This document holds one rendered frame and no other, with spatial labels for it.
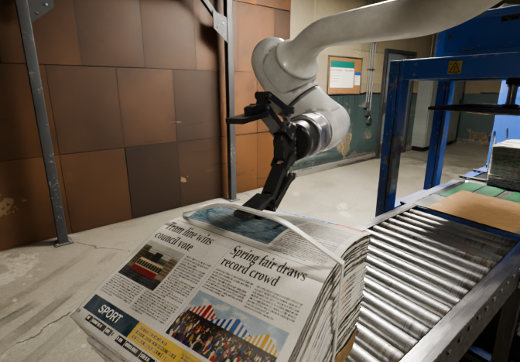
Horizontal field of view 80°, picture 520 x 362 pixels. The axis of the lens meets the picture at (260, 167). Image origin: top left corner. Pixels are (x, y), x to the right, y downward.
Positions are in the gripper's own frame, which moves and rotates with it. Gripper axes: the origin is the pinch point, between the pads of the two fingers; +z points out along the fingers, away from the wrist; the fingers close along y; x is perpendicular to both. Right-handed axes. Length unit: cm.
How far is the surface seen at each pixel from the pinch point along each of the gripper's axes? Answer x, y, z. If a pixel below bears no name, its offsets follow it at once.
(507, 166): -56, 53, -200
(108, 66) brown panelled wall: 265, -26, -155
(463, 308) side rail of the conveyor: -34, 55, -55
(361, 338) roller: -12, 53, -29
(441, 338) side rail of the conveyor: -29, 54, -39
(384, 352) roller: -17, 53, -28
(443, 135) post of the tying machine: -20, 36, -202
